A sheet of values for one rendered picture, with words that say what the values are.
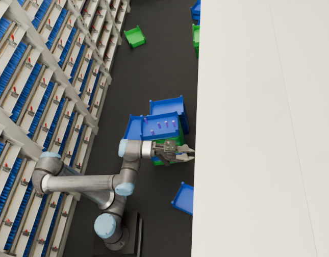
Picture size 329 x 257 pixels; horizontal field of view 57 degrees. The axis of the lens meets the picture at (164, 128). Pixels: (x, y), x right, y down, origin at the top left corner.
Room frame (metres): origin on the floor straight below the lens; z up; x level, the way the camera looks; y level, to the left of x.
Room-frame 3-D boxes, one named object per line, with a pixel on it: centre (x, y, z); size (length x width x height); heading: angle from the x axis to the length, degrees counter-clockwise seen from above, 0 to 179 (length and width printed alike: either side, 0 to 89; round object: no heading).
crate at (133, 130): (1.90, 0.25, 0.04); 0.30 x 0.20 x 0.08; 153
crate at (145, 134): (1.53, 0.03, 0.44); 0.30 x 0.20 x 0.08; 76
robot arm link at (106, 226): (0.92, 0.60, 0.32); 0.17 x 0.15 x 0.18; 155
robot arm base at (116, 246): (0.90, 0.60, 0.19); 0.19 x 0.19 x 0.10
